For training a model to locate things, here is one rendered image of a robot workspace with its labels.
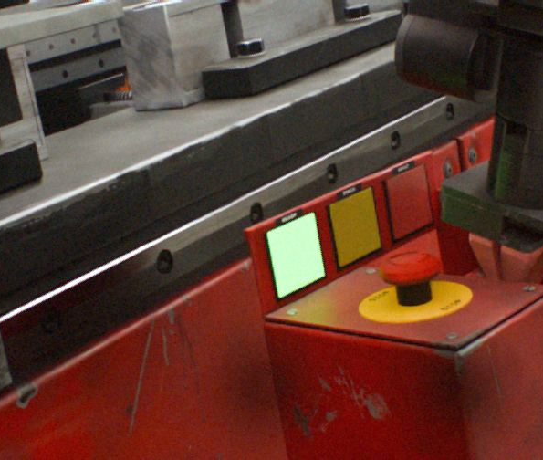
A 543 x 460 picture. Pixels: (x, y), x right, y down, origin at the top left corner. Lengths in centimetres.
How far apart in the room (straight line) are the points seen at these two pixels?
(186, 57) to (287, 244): 36
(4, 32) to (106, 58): 81
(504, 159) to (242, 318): 29
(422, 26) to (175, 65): 35
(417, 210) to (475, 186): 9
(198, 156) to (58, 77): 46
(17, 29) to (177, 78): 49
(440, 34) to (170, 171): 23
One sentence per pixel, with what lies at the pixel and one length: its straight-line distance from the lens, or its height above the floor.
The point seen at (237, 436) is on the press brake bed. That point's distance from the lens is 98.
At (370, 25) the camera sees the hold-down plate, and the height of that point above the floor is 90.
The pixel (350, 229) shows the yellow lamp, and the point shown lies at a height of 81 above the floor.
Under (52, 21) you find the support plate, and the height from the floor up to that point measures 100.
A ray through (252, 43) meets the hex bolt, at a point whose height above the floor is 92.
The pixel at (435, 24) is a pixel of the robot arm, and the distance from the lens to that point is 80.
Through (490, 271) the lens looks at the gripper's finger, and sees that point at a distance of 82.
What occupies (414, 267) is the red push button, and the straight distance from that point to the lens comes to 75.
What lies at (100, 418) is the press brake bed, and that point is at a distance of 85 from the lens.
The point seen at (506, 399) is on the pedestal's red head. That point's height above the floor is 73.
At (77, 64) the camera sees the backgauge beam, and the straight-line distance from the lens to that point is 138.
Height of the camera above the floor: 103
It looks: 15 degrees down
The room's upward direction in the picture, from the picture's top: 10 degrees counter-clockwise
